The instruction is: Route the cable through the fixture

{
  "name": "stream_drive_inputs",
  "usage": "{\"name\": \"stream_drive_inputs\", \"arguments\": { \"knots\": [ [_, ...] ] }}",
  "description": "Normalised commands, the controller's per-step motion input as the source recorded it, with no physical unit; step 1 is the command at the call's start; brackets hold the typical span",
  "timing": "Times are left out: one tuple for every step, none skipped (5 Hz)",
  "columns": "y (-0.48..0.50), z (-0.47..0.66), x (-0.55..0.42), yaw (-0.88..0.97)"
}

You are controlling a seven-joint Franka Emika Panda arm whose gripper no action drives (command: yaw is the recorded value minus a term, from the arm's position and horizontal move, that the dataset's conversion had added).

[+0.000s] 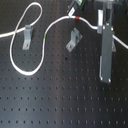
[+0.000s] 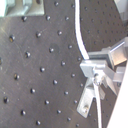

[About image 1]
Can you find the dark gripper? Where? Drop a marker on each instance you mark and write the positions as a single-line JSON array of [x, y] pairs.
[[106, 9]]

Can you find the metal cable clip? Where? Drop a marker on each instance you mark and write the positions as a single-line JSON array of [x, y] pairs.
[[27, 37], [75, 39]]

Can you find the left metal cable clip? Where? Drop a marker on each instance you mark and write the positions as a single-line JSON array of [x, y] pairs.
[[27, 37]]

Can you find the long grey gripper finger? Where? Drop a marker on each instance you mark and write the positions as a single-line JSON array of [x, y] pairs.
[[106, 54]]

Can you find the black connector block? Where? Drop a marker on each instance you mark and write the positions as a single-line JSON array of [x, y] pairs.
[[76, 4]]

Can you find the middle metal cable clip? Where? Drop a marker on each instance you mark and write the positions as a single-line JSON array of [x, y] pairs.
[[75, 39]]

